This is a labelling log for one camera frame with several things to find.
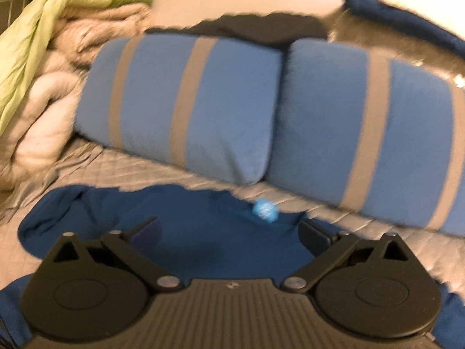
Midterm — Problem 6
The quilted beige bedspread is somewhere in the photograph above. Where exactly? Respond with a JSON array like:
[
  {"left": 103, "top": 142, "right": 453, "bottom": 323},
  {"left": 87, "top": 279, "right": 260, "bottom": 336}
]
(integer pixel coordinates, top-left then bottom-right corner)
[{"left": 1, "top": 140, "right": 464, "bottom": 295}]

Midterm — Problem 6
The blue striped pillow right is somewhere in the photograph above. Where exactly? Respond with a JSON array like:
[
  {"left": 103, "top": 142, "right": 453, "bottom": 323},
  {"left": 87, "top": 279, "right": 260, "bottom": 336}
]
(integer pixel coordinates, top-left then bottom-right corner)
[{"left": 266, "top": 39, "right": 464, "bottom": 236}]

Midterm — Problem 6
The blue striped pillow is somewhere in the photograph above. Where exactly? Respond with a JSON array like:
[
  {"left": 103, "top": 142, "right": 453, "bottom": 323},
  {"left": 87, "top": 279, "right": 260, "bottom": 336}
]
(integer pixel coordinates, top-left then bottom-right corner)
[
  {"left": 74, "top": 34, "right": 283, "bottom": 184},
  {"left": 266, "top": 39, "right": 464, "bottom": 236}
]

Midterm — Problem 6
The beige folded comforter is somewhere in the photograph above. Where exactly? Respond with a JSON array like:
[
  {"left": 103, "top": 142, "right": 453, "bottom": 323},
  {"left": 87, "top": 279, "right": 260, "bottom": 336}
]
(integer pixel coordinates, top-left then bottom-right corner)
[{"left": 1, "top": 2, "right": 153, "bottom": 191}]

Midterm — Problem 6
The blue striped pillow left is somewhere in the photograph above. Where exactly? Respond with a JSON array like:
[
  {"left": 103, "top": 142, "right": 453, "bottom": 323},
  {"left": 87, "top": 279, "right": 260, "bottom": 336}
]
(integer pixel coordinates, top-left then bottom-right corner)
[{"left": 74, "top": 34, "right": 283, "bottom": 184}]

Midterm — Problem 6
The black garment behind pillows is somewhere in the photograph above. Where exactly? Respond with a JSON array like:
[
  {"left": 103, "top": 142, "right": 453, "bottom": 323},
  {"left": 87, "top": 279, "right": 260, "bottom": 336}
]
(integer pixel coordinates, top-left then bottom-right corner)
[{"left": 145, "top": 12, "right": 329, "bottom": 51}]

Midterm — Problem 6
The green blanket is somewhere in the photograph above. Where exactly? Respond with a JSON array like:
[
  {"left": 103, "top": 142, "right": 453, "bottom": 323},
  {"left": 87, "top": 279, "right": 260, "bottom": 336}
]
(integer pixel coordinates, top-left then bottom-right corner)
[{"left": 1, "top": 0, "right": 153, "bottom": 131}]

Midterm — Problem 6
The folded dark blue blanket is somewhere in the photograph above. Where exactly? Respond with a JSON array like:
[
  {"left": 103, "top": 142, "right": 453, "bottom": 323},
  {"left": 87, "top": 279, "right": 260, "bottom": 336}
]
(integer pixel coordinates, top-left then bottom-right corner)
[{"left": 344, "top": 0, "right": 464, "bottom": 58}]

